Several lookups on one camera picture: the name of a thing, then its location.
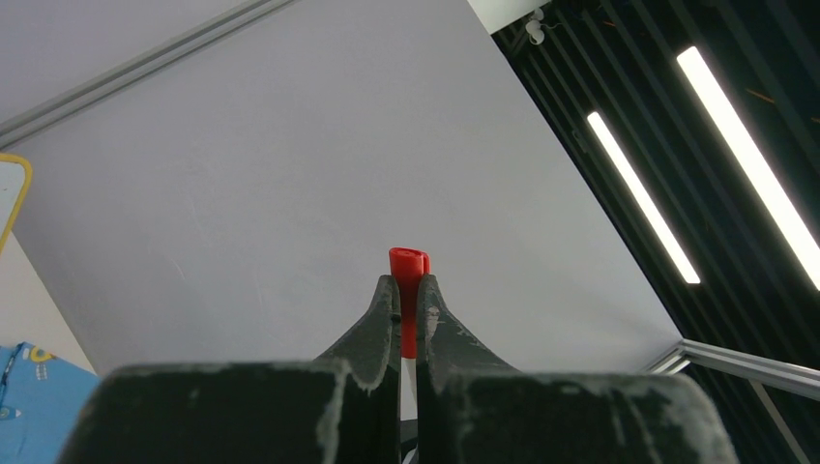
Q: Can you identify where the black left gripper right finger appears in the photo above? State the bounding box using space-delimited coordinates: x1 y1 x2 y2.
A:
416 275 737 463

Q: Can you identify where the yellow framed whiteboard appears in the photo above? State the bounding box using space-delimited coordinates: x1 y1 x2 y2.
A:
1 153 33 247

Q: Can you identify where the aluminium top frame rail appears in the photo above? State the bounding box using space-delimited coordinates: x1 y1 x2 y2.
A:
642 339 819 401

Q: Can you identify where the long ceiling light right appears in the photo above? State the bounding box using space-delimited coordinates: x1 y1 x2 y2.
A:
676 45 819 286

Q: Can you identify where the blue cartoon astronaut cloth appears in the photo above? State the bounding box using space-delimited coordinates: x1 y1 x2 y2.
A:
1 342 100 463

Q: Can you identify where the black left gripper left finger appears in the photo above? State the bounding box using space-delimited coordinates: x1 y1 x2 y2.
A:
58 275 401 463

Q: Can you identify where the long ceiling light left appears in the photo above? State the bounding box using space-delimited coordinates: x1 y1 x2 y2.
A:
586 111 701 284

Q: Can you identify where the red whiteboard marker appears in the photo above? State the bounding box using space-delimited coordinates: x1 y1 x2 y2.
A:
399 358 418 421

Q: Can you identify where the long ceiling light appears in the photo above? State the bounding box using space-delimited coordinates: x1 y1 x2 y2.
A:
586 111 701 284
676 45 819 286

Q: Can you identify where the red marker cap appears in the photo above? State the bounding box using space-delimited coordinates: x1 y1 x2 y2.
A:
389 247 430 360

